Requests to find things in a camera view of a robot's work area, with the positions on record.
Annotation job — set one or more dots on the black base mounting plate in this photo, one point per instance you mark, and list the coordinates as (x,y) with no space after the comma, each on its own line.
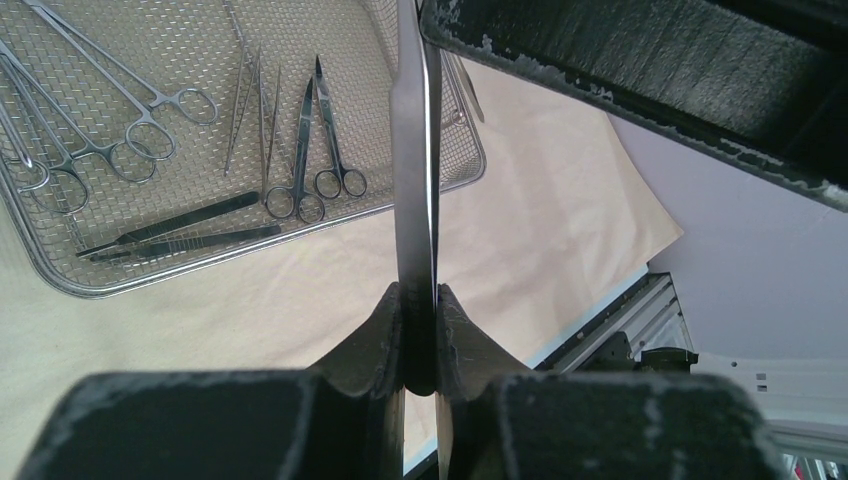
(646,315)

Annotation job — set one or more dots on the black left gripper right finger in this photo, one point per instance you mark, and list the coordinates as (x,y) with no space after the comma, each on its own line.
(499,419)

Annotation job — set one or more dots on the metal scissors lower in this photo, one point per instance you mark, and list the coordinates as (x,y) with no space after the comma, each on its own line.
(331,182)

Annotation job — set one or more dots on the metal tweezers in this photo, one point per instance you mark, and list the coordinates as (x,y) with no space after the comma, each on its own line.
(250,84)

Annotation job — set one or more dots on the metal surgical scissors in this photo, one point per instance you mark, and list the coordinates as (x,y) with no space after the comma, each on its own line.
(283,202)

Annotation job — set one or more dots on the beige cloth wrap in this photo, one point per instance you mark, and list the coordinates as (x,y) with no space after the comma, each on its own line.
(558,225)

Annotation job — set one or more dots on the metal surgical instrument tray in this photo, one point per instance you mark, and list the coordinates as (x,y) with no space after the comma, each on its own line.
(145,139)

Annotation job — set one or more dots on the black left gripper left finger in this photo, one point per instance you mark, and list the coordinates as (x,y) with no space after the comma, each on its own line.
(340,418)

